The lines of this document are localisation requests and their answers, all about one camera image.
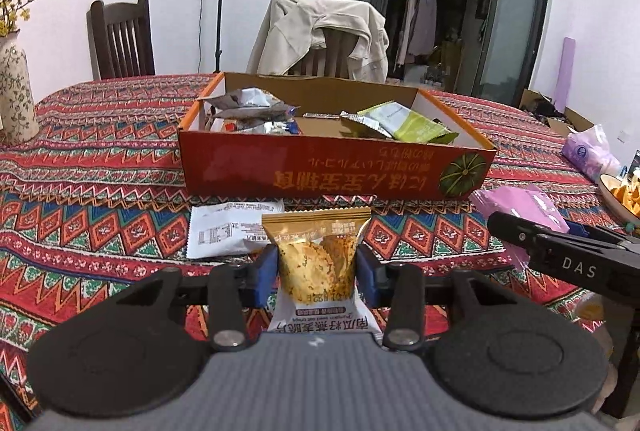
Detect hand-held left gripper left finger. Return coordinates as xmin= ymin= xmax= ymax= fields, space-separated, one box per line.
xmin=112 ymin=243 xmax=278 ymax=353

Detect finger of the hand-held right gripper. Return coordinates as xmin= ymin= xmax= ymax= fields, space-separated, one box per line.
xmin=550 ymin=217 xmax=640 ymax=250
xmin=487 ymin=210 xmax=551 ymax=248

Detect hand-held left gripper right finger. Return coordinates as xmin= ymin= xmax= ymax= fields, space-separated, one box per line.
xmin=355 ymin=243 xmax=524 ymax=353

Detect pink snack packet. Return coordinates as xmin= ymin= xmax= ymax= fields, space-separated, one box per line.
xmin=502 ymin=233 xmax=534 ymax=275
xmin=469 ymin=188 xmax=571 ymax=235

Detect yellow cracker packet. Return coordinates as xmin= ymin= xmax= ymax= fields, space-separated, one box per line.
xmin=261 ymin=206 xmax=385 ymax=337

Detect orange cardboard box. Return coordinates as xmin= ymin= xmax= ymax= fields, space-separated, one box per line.
xmin=177 ymin=71 xmax=499 ymax=201

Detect silver snack packet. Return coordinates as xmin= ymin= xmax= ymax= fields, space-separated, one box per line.
xmin=209 ymin=106 xmax=301 ymax=136

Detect grey snack packet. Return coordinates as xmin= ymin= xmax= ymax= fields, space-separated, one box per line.
xmin=202 ymin=86 xmax=287 ymax=112

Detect person's right hand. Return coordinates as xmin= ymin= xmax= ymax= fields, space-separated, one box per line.
xmin=574 ymin=297 xmax=619 ymax=417

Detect beige bowl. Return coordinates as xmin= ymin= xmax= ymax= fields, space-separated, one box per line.
xmin=598 ymin=172 xmax=640 ymax=225

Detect orange snack pieces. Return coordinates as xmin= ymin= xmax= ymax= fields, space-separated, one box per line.
xmin=612 ymin=178 xmax=640 ymax=212

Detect purple tissue pack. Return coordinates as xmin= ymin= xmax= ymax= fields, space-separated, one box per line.
xmin=560 ymin=124 xmax=626 ymax=182

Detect open brown cardboard box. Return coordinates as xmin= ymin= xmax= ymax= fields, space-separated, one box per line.
xmin=519 ymin=88 xmax=596 ymax=135

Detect pale pink hanging garments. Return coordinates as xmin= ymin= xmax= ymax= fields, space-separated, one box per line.
xmin=394 ymin=0 xmax=439 ymax=67

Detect wooden chair under jacket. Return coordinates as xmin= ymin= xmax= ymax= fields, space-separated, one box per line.
xmin=292 ymin=26 xmax=361 ymax=80

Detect beige jacket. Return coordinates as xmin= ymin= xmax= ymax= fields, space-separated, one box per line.
xmin=246 ymin=0 xmax=390 ymax=83

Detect dark wooden chair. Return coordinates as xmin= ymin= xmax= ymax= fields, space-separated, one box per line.
xmin=85 ymin=0 xmax=156 ymax=81

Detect floral ceramic vase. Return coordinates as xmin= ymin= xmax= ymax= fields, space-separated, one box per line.
xmin=0 ymin=30 xmax=41 ymax=143

